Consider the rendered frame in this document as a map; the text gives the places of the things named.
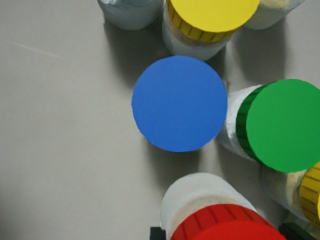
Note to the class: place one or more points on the white bottle with red cap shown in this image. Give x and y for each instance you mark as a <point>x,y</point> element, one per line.
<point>203,206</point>

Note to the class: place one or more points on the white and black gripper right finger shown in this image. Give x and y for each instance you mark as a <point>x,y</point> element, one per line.
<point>292,231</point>

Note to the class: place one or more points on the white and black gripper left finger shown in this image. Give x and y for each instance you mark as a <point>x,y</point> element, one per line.
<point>157,234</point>

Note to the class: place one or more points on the glass bottle with blue cap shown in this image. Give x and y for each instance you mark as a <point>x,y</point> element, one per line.
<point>270,12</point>

